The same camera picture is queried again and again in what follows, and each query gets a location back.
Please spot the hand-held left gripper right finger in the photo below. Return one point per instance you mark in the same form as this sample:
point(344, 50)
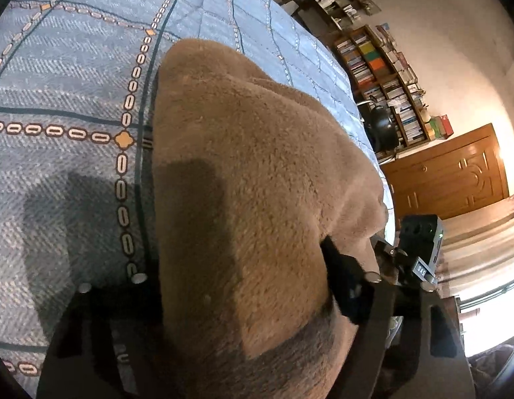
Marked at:
point(344, 282)

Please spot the wooden bookshelf with books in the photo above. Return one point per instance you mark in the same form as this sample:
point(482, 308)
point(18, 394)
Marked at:
point(381, 79)

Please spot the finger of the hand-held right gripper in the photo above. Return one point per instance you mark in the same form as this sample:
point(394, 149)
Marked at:
point(385, 250)

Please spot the brown plush blanket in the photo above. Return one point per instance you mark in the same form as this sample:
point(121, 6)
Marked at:
point(261, 174)

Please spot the black chair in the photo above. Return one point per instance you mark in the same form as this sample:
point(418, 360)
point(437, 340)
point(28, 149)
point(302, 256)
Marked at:
point(381, 126)

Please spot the blue patterned bedspread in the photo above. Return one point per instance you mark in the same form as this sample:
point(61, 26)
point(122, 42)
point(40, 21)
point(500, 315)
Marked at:
point(74, 70)

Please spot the small wall shelf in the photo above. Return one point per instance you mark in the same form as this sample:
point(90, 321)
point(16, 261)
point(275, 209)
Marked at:
point(331, 2)

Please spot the wooden door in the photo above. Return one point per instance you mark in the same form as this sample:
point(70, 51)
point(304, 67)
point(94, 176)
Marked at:
point(448, 174)

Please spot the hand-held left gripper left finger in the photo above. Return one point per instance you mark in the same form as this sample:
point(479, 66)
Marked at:
point(95, 311)

